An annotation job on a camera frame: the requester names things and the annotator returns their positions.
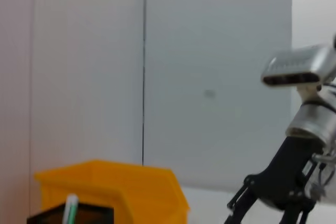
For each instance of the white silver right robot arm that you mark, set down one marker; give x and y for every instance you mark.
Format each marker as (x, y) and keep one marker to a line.
(309, 77)

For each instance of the black mesh pen holder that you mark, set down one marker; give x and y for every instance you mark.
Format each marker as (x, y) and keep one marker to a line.
(92, 213)

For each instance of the right gripper silver plug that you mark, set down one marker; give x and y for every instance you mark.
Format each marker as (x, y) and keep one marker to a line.
(325, 158)

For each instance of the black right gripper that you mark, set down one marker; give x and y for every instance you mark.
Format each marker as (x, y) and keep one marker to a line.
(286, 171)

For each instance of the yellow plastic bin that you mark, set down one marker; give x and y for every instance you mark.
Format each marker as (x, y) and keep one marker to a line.
(131, 187)

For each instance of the green utility knife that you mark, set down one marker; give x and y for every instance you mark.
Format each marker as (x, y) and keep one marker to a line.
(70, 208)

